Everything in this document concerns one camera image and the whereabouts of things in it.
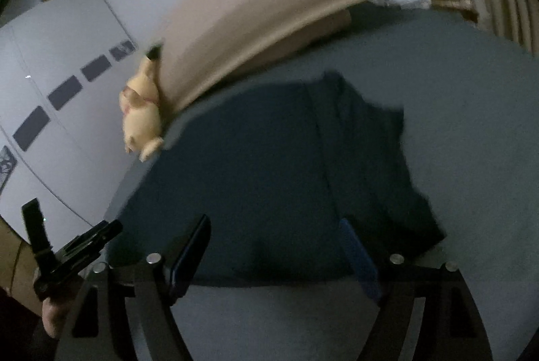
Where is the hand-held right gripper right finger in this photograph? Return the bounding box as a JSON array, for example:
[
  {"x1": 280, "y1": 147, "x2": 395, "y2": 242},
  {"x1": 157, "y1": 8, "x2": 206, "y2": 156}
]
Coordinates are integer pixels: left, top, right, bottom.
[{"x1": 338, "y1": 218, "x2": 493, "y2": 361}]

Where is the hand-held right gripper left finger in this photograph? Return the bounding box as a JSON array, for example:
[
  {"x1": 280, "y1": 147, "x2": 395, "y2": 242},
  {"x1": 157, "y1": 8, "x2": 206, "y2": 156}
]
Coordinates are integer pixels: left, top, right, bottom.
[{"x1": 55, "y1": 213, "x2": 212, "y2": 361}]

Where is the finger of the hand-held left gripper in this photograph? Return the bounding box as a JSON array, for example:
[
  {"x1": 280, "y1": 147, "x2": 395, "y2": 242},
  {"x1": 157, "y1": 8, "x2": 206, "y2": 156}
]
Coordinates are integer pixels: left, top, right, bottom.
[
  {"x1": 21, "y1": 199, "x2": 56, "y2": 261},
  {"x1": 61, "y1": 220, "x2": 124, "y2": 261}
]

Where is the dark navy zip jacket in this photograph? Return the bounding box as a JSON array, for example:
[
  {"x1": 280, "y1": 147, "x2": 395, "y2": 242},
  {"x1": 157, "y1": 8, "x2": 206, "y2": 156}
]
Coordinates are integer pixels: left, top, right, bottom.
[{"x1": 103, "y1": 70, "x2": 447, "y2": 288}]

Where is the person's left hand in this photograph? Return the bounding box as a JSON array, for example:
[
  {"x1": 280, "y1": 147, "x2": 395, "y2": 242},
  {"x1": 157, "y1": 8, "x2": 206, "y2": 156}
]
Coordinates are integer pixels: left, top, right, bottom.
[{"x1": 41, "y1": 281, "x2": 86, "y2": 339}]

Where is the floral dark wardrobe panel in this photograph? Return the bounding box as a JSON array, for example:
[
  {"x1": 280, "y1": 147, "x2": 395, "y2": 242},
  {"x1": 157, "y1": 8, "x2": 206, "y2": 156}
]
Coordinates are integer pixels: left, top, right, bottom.
[
  {"x1": 109, "y1": 41, "x2": 137, "y2": 62},
  {"x1": 0, "y1": 146, "x2": 18, "y2": 195}
]

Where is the white wardrobe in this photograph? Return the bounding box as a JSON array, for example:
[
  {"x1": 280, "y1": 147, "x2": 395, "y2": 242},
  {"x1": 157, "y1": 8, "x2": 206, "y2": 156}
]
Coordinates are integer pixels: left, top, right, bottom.
[{"x1": 0, "y1": 0, "x2": 144, "y2": 229}]

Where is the plain dark wardrobe panel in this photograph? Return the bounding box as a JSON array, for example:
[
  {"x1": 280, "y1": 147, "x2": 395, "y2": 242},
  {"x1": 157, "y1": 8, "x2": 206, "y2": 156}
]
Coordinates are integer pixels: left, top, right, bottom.
[
  {"x1": 12, "y1": 106, "x2": 51, "y2": 152},
  {"x1": 81, "y1": 55, "x2": 112, "y2": 82},
  {"x1": 47, "y1": 75, "x2": 84, "y2": 111}
]

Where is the yellow plush toy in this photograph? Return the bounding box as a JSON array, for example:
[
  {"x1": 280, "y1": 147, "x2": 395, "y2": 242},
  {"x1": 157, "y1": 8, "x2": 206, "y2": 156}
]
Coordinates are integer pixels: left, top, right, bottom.
[{"x1": 119, "y1": 45, "x2": 165, "y2": 163}]

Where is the brown pillow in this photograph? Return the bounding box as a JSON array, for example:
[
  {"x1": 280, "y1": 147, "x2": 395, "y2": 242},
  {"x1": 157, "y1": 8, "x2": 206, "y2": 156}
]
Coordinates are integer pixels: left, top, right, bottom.
[{"x1": 227, "y1": 9, "x2": 352, "y2": 79}]

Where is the light wooden headboard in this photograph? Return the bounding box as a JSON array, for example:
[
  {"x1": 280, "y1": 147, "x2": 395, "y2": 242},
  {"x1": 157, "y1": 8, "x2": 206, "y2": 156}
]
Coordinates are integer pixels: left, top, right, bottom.
[{"x1": 149, "y1": 0, "x2": 407, "y2": 113}]

